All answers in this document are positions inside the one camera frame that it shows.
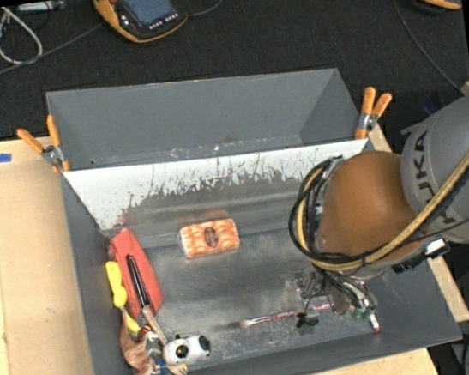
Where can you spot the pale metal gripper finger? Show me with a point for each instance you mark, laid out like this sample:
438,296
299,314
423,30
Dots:
308,285
320,305

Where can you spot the small black clip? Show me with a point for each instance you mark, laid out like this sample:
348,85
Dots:
306,320

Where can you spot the pink thin stick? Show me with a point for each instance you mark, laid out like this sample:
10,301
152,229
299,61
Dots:
270,318

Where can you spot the grey metal bin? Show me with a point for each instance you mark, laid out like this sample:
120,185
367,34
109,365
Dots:
239,285

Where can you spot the orange and white packet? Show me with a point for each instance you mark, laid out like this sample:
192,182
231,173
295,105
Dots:
209,238

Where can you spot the black and white toy cow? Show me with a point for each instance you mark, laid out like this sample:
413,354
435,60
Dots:
188,350

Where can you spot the pale wooden brush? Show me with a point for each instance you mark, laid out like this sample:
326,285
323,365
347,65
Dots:
155,323

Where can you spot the brown toy animal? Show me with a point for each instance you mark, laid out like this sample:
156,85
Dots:
136,354

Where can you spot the red flat case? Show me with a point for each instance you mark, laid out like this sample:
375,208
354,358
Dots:
126,245

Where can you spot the brown cardboard board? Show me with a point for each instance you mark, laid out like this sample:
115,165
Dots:
36,288

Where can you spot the black cylinder on white bracket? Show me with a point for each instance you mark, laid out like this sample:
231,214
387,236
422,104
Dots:
417,258

